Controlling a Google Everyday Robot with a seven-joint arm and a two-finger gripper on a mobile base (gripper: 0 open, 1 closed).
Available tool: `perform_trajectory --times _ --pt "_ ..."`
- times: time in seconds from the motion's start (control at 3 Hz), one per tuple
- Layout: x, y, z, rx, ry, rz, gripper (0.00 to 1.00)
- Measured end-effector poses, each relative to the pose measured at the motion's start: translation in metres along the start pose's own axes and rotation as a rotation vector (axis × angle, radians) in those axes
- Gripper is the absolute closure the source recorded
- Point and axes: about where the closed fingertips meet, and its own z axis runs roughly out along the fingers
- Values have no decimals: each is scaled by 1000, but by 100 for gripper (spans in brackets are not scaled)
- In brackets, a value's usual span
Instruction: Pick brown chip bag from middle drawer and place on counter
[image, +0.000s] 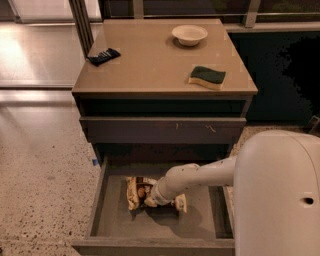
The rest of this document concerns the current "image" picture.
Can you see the brown chip bag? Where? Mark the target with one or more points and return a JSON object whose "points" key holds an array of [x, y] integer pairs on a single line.
{"points": [[139, 188]]}

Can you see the grey drawer cabinet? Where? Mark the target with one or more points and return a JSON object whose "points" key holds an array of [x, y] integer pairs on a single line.
{"points": [[150, 79]]}

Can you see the black snack bar packet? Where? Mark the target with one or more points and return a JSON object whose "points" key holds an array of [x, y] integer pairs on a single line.
{"points": [[104, 56]]}

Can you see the green yellow sponge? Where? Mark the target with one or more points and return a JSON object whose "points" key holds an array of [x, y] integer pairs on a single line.
{"points": [[206, 77]]}

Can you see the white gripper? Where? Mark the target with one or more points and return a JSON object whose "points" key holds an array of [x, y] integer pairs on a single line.
{"points": [[158, 196]]}

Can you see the white ceramic bowl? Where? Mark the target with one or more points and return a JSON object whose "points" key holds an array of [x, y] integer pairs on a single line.
{"points": [[189, 35]]}

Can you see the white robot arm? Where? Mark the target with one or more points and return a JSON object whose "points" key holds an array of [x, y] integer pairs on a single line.
{"points": [[276, 184]]}

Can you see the blue tape piece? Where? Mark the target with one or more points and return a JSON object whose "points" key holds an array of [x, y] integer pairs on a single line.
{"points": [[95, 162]]}

